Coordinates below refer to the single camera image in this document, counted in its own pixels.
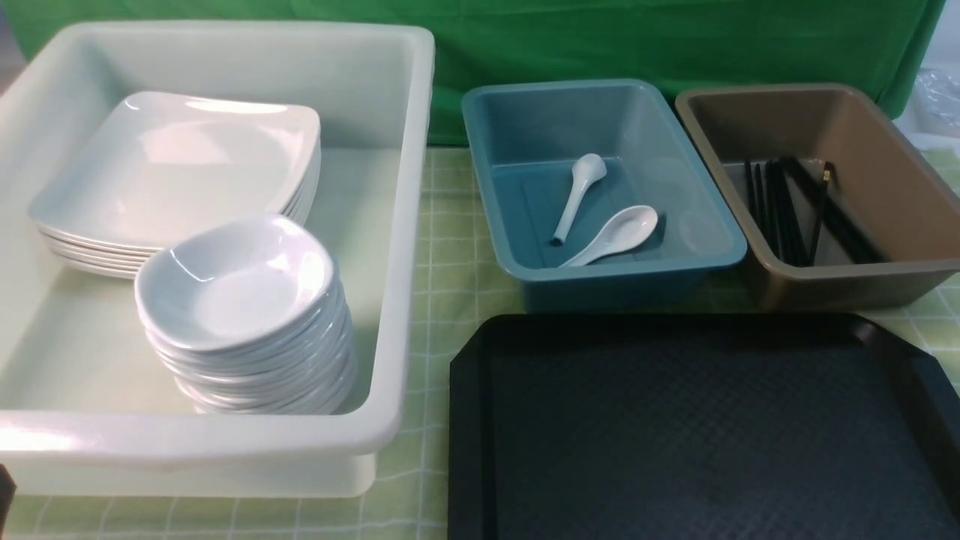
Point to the large white plastic bin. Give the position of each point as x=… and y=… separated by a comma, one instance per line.
x=87, y=408

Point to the stack of small white bowls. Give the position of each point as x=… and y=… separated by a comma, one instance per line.
x=311, y=372

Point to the stack of white square plates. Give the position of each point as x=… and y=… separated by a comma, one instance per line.
x=123, y=263

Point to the white ceramic spoon in bin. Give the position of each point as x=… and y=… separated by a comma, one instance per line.
x=585, y=172

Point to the green backdrop cloth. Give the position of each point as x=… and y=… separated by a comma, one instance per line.
x=873, y=46

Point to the black chopstick with gold band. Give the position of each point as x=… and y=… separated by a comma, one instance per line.
x=819, y=211

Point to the small white dish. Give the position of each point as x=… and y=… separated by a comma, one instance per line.
x=234, y=284

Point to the large white square plate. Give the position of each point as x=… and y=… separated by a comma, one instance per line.
x=163, y=167

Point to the black serving tray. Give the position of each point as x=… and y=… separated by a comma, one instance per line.
x=699, y=426

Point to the white ceramic spoon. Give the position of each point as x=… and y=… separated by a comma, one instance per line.
x=585, y=172
x=625, y=231

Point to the brown plastic bin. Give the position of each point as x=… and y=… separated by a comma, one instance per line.
x=885, y=185

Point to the green checkered tablecloth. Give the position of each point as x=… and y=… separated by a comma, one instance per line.
x=457, y=286

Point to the black chopsticks bundle in bin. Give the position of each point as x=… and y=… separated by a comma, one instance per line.
x=781, y=195

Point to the blue plastic bin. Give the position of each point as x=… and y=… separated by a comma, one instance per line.
x=524, y=139

